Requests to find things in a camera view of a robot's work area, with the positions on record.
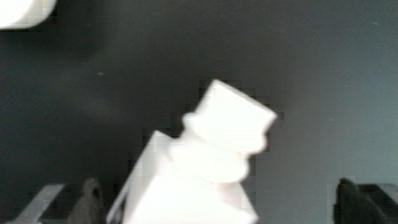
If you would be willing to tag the white chair backrest frame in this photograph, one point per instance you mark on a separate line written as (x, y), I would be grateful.
(24, 13)

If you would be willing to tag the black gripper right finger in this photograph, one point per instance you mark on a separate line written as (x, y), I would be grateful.
(367, 203)

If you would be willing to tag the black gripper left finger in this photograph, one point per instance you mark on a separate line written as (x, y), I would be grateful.
(65, 205)

